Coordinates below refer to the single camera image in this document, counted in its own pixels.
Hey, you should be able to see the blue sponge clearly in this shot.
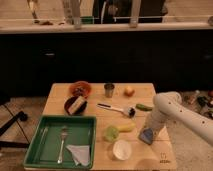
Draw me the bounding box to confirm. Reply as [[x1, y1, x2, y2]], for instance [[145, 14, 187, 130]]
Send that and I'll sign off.
[[139, 128, 154, 145]]

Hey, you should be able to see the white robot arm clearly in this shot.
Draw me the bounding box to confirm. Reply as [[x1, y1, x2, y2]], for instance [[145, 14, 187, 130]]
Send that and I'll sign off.
[[139, 92, 213, 146]]

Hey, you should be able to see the metal cup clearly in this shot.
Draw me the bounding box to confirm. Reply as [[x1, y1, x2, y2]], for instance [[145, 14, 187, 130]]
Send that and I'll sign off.
[[104, 83, 115, 98]]

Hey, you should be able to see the green plastic cup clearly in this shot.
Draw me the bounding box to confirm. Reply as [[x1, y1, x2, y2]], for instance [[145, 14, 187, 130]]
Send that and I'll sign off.
[[104, 126, 119, 142]]

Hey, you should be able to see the orange bowl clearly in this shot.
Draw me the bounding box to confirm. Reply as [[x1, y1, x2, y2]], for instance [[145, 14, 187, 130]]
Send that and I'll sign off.
[[69, 81, 91, 98]]

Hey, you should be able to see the wooden table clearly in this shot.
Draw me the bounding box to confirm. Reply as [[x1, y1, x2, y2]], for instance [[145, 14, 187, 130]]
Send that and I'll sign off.
[[23, 82, 178, 171]]

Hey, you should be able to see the wooden block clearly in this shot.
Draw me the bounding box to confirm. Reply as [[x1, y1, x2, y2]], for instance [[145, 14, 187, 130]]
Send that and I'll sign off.
[[69, 96, 85, 114]]

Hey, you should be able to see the dark brown bowl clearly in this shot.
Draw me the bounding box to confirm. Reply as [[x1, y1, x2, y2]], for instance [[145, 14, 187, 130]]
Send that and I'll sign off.
[[64, 96, 87, 115]]

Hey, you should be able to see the green cucumber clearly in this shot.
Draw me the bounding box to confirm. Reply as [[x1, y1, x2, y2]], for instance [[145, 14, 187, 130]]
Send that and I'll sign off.
[[136, 104, 153, 111]]

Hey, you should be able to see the yellow banana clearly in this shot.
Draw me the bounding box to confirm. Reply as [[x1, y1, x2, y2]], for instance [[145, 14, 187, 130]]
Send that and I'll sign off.
[[117, 123, 135, 132]]

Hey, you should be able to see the silver fork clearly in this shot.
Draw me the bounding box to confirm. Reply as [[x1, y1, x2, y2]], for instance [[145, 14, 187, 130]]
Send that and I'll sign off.
[[57, 126, 68, 164]]

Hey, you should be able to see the white small bowl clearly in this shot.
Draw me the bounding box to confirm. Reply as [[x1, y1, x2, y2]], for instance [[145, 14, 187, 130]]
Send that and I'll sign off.
[[113, 140, 132, 160]]

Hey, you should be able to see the green container on counter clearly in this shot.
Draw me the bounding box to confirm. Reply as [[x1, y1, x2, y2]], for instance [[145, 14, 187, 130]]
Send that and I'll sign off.
[[81, 16, 94, 24]]

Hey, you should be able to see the folded grey cloth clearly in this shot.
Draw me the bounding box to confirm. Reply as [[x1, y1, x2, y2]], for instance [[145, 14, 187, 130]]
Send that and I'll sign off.
[[66, 145, 90, 166]]

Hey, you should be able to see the green plastic tray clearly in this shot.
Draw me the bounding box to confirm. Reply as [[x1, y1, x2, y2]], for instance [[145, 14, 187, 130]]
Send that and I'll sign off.
[[24, 115, 96, 170]]

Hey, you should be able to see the black chair base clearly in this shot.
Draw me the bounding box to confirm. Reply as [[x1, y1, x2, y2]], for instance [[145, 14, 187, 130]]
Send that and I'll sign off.
[[0, 89, 30, 149]]

